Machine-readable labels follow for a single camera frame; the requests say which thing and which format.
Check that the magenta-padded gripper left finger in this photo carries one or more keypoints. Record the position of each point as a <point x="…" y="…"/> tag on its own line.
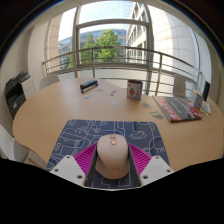
<point x="68" y="168"/>

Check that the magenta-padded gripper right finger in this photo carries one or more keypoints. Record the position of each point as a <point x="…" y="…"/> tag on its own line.
<point x="156" y="168"/>

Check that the pale pink computer mouse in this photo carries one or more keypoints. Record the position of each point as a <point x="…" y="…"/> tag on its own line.
<point x="112" y="153"/>

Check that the dark blue patterned mouse pad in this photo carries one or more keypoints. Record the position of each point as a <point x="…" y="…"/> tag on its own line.
<point x="83" y="133"/>

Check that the teal paper card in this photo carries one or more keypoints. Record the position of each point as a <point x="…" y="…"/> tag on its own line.
<point x="156" y="115"/>

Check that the pale paper card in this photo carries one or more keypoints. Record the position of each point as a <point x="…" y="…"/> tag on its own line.
<point x="145" y="105"/>

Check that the red and blue magazine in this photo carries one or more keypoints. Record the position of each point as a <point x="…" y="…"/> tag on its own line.
<point x="178" y="108"/>

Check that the blue and yellow booklet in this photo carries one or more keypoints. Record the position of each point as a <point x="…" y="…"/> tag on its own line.
<point x="206" y="108"/>

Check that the black whiteboard eraser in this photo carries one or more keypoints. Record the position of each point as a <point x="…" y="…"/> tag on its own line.
<point x="88" y="85"/>

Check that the black office printer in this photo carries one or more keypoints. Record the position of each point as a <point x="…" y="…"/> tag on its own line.
<point x="15" y="95"/>

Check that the black cylindrical bottle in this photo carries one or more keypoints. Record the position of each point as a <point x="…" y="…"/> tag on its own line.
<point x="206" y="90"/>

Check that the metal balcony railing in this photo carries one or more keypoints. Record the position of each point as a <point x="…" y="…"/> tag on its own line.
<point x="116" y="48"/>

